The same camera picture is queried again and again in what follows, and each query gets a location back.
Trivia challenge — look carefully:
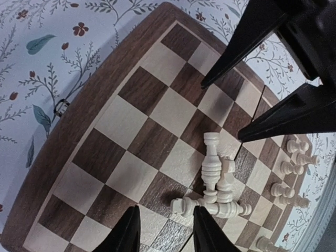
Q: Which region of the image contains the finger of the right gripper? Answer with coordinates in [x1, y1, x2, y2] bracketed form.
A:
[238, 83, 335, 143]

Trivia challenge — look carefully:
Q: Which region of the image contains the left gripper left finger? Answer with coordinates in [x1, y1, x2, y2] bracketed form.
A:
[93, 205, 141, 252]

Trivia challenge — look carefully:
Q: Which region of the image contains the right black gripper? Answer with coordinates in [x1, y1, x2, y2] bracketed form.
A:
[201, 0, 335, 89]

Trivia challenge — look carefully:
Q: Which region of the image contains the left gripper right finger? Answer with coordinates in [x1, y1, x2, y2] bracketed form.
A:
[193, 206, 236, 252]

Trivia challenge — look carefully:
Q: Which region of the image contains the white pawn placed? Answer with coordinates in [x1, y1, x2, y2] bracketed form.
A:
[280, 161, 304, 175]
[297, 153, 320, 166]
[270, 183, 295, 198]
[256, 236, 290, 252]
[279, 195, 311, 208]

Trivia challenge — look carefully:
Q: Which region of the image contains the wooden chess board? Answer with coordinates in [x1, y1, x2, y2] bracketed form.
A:
[1, 3, 305, 251]

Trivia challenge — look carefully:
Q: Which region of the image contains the white pawn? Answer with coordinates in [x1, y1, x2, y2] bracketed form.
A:
[286, 140, 309, 153]

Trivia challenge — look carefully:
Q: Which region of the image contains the white chess piece queen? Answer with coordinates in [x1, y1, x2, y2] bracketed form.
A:
[170, 197, 252, 219]

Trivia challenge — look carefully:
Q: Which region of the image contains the white chess piece knight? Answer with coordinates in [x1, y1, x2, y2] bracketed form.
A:
[216, 157, 235, 203]

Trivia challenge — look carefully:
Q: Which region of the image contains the white chess piece king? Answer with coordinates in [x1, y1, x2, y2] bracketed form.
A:
[201, 132, 222, 203]

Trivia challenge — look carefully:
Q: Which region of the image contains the floral patterned table mat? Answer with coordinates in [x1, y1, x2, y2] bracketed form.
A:
[1, 1, 335, 251]

